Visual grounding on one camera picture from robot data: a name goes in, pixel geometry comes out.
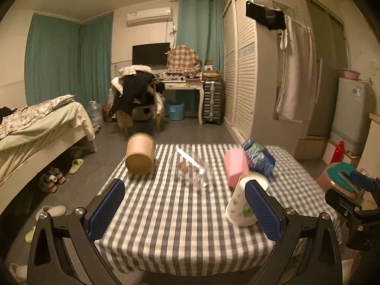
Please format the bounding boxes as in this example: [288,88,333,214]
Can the checkered grey tablecloth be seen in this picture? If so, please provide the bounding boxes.
[94,143,343,277]

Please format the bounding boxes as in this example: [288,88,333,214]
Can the dark hard suitcase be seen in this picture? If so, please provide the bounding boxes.
[202,80,225,125]

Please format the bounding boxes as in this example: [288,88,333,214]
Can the white louvered wardrobe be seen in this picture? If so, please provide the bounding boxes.
[223,0,306,154]

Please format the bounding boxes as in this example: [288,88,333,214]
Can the teal curtain middle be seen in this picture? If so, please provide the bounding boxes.
[176,0,225,71]

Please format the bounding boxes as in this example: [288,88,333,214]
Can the white desk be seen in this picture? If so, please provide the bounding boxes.
[161,72,205,125]

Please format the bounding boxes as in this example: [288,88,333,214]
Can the blue patterned cup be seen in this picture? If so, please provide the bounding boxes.
[242,140,276,176]

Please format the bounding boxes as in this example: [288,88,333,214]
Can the white cup green print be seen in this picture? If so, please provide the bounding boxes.
[225,172,269,227]

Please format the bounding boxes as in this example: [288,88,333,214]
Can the pink stool teal top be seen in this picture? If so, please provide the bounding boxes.
[316,162,360,199]

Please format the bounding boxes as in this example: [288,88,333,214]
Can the red bottle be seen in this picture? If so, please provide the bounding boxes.
[330,141,345,164]

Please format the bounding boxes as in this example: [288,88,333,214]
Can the hanging white towel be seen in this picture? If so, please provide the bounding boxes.
[276,15,318,122]

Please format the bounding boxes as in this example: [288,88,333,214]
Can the plaid blanket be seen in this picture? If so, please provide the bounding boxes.
[166,45,201,74]

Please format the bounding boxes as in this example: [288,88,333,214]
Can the white small fridge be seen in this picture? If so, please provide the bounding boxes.
[330,78,375,156]

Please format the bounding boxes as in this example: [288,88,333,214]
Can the blue laundry basket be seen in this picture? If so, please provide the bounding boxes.
[167,103,184,121]

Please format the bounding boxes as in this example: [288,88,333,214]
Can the white slipper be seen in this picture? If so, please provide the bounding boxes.
[35,205,66,222]

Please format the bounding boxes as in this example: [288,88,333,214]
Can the black hanging garment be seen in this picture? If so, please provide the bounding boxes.
[245,1,287,30]

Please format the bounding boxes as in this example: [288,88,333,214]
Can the sneaker pair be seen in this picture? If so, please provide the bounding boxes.
[38,167,66,194]

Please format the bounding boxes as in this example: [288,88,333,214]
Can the pink basin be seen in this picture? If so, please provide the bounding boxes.
[341,68,360,81]

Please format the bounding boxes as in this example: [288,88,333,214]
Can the black tv monitor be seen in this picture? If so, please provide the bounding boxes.
[132,43,171,66]

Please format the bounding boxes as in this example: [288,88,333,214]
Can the clear glass cartoon cup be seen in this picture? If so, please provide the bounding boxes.
[169,145,212,190]

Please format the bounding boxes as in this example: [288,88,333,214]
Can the teal curtain left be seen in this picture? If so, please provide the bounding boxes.
[24,14,113,106]

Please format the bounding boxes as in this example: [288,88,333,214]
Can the green slipper near bed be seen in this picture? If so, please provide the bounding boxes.
[69,158,84,174]

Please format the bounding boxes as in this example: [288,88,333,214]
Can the chair piled with clothes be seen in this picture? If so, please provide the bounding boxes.
[108,64,165,130]

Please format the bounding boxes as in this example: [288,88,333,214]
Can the white air conditioner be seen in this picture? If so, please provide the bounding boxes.
[126,6,173,27]

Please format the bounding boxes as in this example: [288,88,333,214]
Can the teal curtain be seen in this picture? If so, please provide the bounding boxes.
[24,14,113,106]
[176,0,225,71]

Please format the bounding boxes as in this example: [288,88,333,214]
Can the clear water jug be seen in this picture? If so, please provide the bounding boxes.
[88,100,103,126]

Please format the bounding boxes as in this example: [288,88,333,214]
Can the bed with beige bedding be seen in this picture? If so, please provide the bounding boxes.
[1,94,96,211]

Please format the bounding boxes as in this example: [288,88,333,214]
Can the green slipper front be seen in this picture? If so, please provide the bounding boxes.
[24,226,36,244]

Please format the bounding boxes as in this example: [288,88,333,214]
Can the brown paper cup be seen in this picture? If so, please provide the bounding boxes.
[126,133,155,175]

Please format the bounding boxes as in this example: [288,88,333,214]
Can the pink faceted cup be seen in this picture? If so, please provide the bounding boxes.
[223,148,249,189]

